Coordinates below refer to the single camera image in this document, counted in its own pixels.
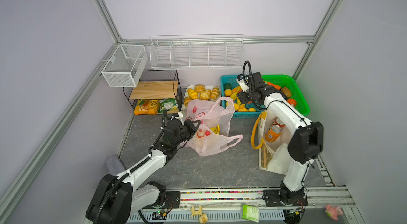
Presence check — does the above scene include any white canvas tote bag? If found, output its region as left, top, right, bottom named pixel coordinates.
left=251, top=111, right=293, bottom=175

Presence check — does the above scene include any black wire shelf rack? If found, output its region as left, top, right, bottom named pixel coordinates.
left=123, top=69, right=184, bottom=110

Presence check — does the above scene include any pink toy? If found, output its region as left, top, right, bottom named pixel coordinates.
left=325, top=204, right=343, bottom=221

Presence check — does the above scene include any pink plastic grocery bag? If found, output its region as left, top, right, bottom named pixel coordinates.
left=185, top=97, right=243, bottom=157

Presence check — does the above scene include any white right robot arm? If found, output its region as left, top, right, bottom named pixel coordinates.
left=237, top=60, right=324, bottom=206

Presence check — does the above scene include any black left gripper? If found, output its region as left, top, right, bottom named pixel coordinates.
left=173, top=119, right=200, bottom=147

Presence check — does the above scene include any orange snack packet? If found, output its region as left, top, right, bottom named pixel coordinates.
left=134, top=100, right=160, bottom=115

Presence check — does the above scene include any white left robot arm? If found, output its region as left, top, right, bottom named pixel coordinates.
left=85, top=113, right=201, bottom=224

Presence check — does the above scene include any round bread roll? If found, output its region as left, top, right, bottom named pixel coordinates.
left=195, top=84, right=206, bottom=93

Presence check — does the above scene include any yellow banana bunch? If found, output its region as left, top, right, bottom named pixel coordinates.
left=211, top=125, right=220, bottom=135

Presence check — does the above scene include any orange soda can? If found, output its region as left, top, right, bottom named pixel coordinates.
left=265, top=124, right=282, bottom=143

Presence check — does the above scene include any green plastic basket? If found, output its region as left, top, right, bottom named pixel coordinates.
left=262, top=75, right=310, bottom=116

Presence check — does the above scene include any striped croissant bread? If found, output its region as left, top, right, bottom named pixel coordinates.
left=198, top=90, right=212, bottom=100
left=187, top=88, right=199, bottom=100

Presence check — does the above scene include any green card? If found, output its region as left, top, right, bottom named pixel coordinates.
left=241, top=205, right=259, bottom=223

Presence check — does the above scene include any orange carrot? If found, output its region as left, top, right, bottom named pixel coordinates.
left=266, top=81, right=281, bottom=90

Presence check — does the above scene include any teal plastic basket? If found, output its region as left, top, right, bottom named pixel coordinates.
left=220, top=75, right=261, bottom=119

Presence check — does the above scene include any white wire wall basket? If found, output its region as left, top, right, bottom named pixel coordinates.
left=149, top=34, right=246, bottom=69

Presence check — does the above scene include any brown potato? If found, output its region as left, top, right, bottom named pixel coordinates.
left=281, top=87, right=292, bottom=99

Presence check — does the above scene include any white mesh box basket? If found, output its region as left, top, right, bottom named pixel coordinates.
left=102, top=45, right=148, bottom=88

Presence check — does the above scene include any red cola can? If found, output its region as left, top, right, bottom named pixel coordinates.
left=273, top=117, right=285, bottom=128

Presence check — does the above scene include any green snack packet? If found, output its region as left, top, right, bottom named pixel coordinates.
left=158, top=99, right=179, bottom=114

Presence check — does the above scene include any orange bell pepper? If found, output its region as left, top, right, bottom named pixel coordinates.
left=287, top=98, right=297, bottom=107

